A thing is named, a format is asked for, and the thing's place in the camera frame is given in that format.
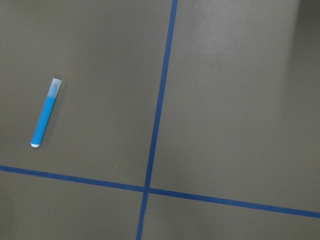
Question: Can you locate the blue highlighter pen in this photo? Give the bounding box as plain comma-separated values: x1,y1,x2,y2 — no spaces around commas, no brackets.
30,78,62,148

